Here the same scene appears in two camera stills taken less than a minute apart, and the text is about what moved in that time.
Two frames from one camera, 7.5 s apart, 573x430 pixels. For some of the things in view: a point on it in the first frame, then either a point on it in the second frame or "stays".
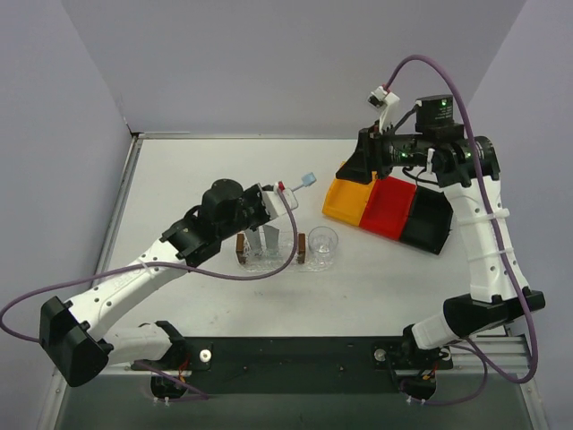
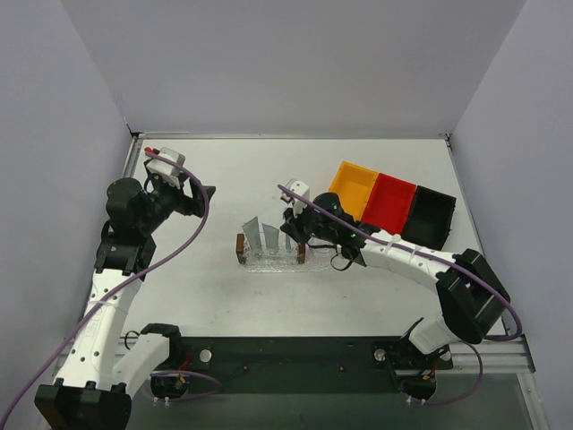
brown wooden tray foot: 240,247 stays
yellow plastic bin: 346,200 stays
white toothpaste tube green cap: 271,236 stays
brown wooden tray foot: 301,253 stays
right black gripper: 366,150 → 295,226
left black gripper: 252,205 → 192,202
